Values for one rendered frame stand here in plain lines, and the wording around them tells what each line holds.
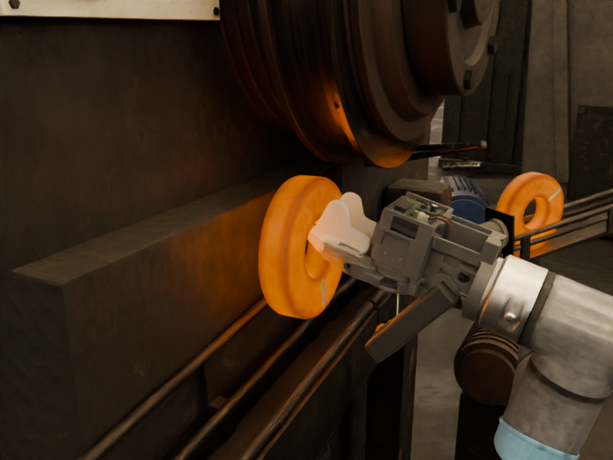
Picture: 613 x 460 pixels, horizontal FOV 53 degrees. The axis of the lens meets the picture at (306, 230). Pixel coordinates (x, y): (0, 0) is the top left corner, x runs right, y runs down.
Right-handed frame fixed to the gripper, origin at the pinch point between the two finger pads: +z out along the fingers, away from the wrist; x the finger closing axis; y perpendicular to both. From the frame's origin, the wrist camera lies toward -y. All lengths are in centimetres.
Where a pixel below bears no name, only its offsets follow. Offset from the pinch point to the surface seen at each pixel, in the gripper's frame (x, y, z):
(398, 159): -19.1, 5.5, -2.3
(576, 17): -293, 25, 7
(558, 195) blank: -72, -6, -22
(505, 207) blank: -62, -9, -14
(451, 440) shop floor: -86, -82, -21
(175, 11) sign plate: 8.1, 19.4, 14.9
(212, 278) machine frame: 9.4, -4.9, 5.0
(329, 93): -1.5, 14.6, 1.8
